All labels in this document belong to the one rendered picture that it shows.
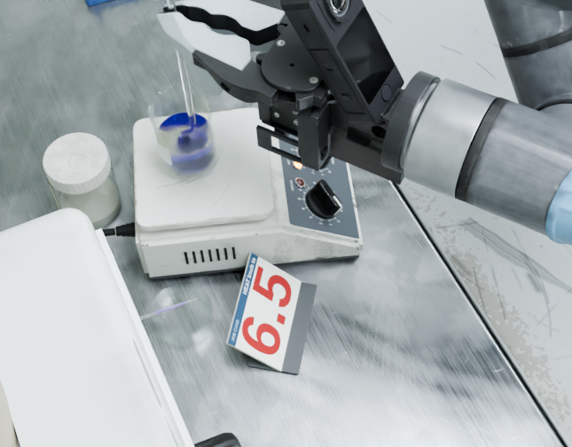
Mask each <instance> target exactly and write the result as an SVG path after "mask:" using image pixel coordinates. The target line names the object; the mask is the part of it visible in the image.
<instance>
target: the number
mask: <svg viewBox="0 0 572 447"><path fill-rule="evenodd" d="M295 282H296V281H295V280H293V279H292V278H289V277H288V276H287V275H285V274H283V273H282V272H280V271H277V270H276V269H274V268H272V267H271V266H269V265H268V264H266V263H264V262H262V261H260V260H259V259H258V260H257V264H256V267H255V274H254V276H253V280H252V284H251V287H250V291H249V295H248V298H247V305H246V308H245V311H244V315H243V318H242V322H241V326H240V329H239V336H238V339H237V343H236V344H238V345H239V346H241V347H242V348H244V349H247V350H249V351H251V352H253V353H255V354H256V355H258V356H259V357H262V358H264V359H266V360H268V361H270V362H272V363H273V364H275V365H277V363H278V357H279V352H280V349H281V345H282V341H283V337H284V332H285V329H286V321H287V318H288V313H289V310H290V306H291V301H292V298H293V294H294V287H295Z"/></svg>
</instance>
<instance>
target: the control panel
mask: <svg viewBox="0 0 572 447"><path fill-rule="evenodd" d="M278 142H279V149H281V150H283V151H286V152H288V153H291V154H293V155H296V156H298V157H300V158H301V155H300V154H299V147H297V146H294V145H291V144H288V143H287V142H284V141H282V140H280V139H279V140H278ZM281 163H282V169H283V177H284V183H285V189H286V202H287V209H288V215H289V222H290V224H292V225H295V226H300V227H303V228H308V229H312V230H317V231H324V232H329V233H333V234H338V235H341V236H346V237H351V238H355V239H359V233H358V228H357V219H356V214H355V209H354V203H353V199H352V193H351V189H350V183H349V174H348V170H347V164H346V162H345V161H341V160H338V159H336V158H334V157H332V159H331V160H329V163H328V164H327V166H326V167H324V168H322V169H319V171H316V170H314V169H311V168H308V167H306V166H303V165H302V167H301V168H300V169H298V168H296V167H295V165H294V161H291V160H289V159H287V158H285V157H283V156H281ZM299 178H300V179H302V180H303V181H304V186H300V185H298V184H297V182H296V180H297V179H299ZM320 179H323V180H325V181H326V182H327V183H328V185H329V186H330V187H331V189H332V190H333V192H334V193H335V195H336V196H337V197H338V199H339V200H340V201H341V203H342V209H341V210H340V211H339V212H338V213H337V214H336V215H335V216H334V217H332V218H328V219H325V218H321V217H319V216H316V215H315V214H314V213H313V212H312V211H311V210H310V208H309V207H308V205H307V202H306V195H307V193H308V191H309V190H310V189H312V188H313V186H314V185H315V184H316V183H317V182H318V181H319V180H320Z"/></svg>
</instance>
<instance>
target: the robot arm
mask: <svg viewBox="0 0 572 447"><path fill-rule="evenodd" d="M175 3H176V12H169V11H168V6H167V4H165V5H164V8H163V11H164V12H160V13H158V14H157V15H156V19H157V22H158V24H159V26H160V28H161V31H162V33H163V34H164V35H165V37H166V38H167V40H168V41H169V42H170V43H171V44H172V45H173V46H174V47H175V48H176V50H177V51H179V52H180V53H181V54H182V55H183V56H184V59H185V61H186V64H187V66H188V67H189V70H190V72H191V74H192V78H193V80H194V81H195V83H196V85H197V86H198V88H199V89H200V90H201V91H203V92H204V93H206V94H208V95H210V96H213V97H217V96H219V95H220V94H221V93H222V91H223V90H224V91H226V92H227V93H228V94H230V95H231V96H233V97H234V98H236V99H238V100H240V101H243V102H246V103H257V102H258V111H259V120H262V123H264V124H266V125H269V126H271V127H273V128H274V131H273V130H271V129H267V128H265V127H263V126H261V125H257V126H256V134H257V144H258V146H259V147H261V148H263V149H266V150H268V151H270V152H273V153H275V154H278V155H280V156H283V157H285V158H287V159H289V160H291V161H295V162H297V163H300V164H301V165H303V166H306V167H308V168H311V169H314V170H316V171H319V169H320V168H321V166H322V165H323V163H324V162H325V160H326V158H327V157H329V156H332V157H334V158H336V159H338V160H341V161H345V162H347V163H348V164H351V165H353V166H356V167H358V168H360V169H363V170H366V171H368V172H371V173H373V174H374V175H377V176H381V177H383V178H385V179H387V180H389V181H392V182H394V183H397V184H401V183H402V181H403V180H404V177H405V178H406V179H407V180H409V181H412V182H413V183H416V184H419V185H422V186H424V187H426V188H428V189H431V190H433V191H436V192H439V193H441V194H443V195H446V196H448V197H451V198H453V199H455V200H456V199H458V200H462V201H464V202H466V203H468V204H470V205H473V206H475V207H478V208H480V209H483V210H485V211H488V212H490V213H492V214H494V215H496V216H500V217H503V218H504V219H507V220H509V221H511V222H514V223H516V224H519V225H522V226H524V227H526V228H529V229H531V230H533V231H537V232H539V233H541V234H544V235H545V236H547V237H548V238H549V239H550V240H551V241H553V242H556V243H558V244H569V245H571V246H572V0H484V3H485V5H486V8H487V11H488V14H489V16H490V21H491V24H492V26H493V29H494V31H495V34H496V37H497V40H498V44H499V47H500V50H501V52H502V56H503V59H504V62H505V66H506V69H507V72H508V74H509V77H510V80H511V82H512V85H513V89H514V92H515V95H516V97H517V100H518V103H519V104H518V103H515V102H513V101H511V100H508V99H505V98H501V97H496V96H493V95H491V94H489V93H486V92H483V91H481V90H477V89H475V88H472V87H469V86H467V85H465V84H462V83H460V82H455V81H453V80H451V79H448V78H445V79H444V80H442V81H441V79H440V77H437V76H435V75H432V74H429V73H426V72H423V71H418V73H416V74H415V75H414V76H413V77H412V78H411V80H410V81H409V83H408V84H407V86H406V87H405V89H404V90H403V89H402V87H403V85H404V79H403V77H402V76H401V74H400V72H399V70H398V68H397V66H396V63H395V62H394V60H393V59H392V57H391V55H390V53H389V51H388V48H387V46H386V44H385V43H384V41H383V39H382V37H381V36H380V33H379V31H378V29H377V28H376V26H375V24H374V22H373V20H372V17H371V15H370V13H369V12H368V11H367V9H366V7H365V5H364V2H363V0H184V1H178V2H175ZM194 21H196V22H194ZM200 22H202V23H200ZM204 23H205V24H207V25H208V26H209V27H210V28H209V27H207V26H206V25H205V24H204ZM252 51H259V52H262V53H258V54H257V55H256V56H255V60H256V62H254V61H253V60H251V52H252ZM289 135H292V136H295V137H298V141H297V140H295V139H292V138H290V137H288V136H289ZM271 137H275V138H277V139H280V140H282V141H284V142H287V143H288V144H291V145H294V146H297V147H299V148H301V158H300V157H298V156H296V155H293V154H291V153H288V152H286V151H283V150H281V149H278V148H277V147H275V146H272V140H271ZM320 150H321V154H320Z"/></svg>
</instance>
